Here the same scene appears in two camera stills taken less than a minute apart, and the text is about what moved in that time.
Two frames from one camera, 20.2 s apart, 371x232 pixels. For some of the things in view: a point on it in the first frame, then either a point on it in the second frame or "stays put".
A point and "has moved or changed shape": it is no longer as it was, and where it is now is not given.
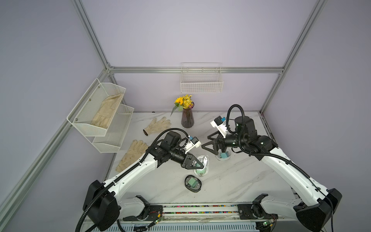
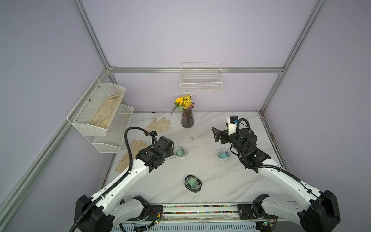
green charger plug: [201, 172] has moved or changed shape
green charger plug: [192, 182] stays put
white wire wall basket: [201, 78] stays put
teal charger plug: [224, 155] stays put
